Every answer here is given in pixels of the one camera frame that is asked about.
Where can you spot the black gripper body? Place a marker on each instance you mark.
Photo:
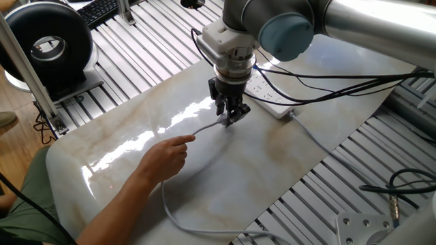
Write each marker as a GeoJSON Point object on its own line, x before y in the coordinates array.
{"type": "Point", "coordinates": [230, 90]}

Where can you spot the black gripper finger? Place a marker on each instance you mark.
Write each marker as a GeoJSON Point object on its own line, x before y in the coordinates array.
{"type": "Point", "coordinates": [238, 114]}
{"type": "Point", "coordinates": [214, 92]}

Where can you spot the white power strip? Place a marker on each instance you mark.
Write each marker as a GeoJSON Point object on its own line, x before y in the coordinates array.
{"type": "Point", "coordinates": [262, 90]}

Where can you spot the person's right forearm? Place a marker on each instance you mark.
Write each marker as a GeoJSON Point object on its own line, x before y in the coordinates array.
{"type": "Point", "coordinates": [116, 214]}

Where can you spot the person's right hand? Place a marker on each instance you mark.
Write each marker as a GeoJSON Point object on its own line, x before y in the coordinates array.
{"type": "Point", "coordinates": [163, 160]}

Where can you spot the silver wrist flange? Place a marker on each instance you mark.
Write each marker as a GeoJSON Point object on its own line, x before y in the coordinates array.
{"type": "Point", "coordinates": [235, 68]}

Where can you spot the glossy marble pattern mat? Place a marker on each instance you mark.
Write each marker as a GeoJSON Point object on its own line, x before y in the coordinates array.
{"type": "Point", "coordinates": [238, 177]}

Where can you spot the black round object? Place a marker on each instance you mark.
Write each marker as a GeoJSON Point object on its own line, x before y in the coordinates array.
{"type": "Point", "coordinates": [192, 3]}

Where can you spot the black keyboard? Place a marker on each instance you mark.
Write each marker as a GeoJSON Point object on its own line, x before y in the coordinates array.
{"type": "Point", "coordinates": [98, 12]}

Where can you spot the person's green trousers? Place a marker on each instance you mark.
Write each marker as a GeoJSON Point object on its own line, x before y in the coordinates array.
{"type": "Point", "coordinates": [41, 190]}

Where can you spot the olive shoe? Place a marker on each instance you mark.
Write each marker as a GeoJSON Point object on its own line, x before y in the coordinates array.
{"type": "Point", "coordinates": [7, 119]}

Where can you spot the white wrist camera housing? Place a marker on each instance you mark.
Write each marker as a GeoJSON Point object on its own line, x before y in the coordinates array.
{"type": "Point", "coordinates": [221, 37]}

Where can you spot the aluminium frame post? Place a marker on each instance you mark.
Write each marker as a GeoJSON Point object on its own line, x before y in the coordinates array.
{"type": "Point", "coordinates": [126, 12]}
{"type": "Point", "coordinates": [25, 73]}

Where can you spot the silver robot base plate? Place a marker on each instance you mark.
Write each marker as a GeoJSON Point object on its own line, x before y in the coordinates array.
{"type": "Point", "coordinates": [354, 231]}

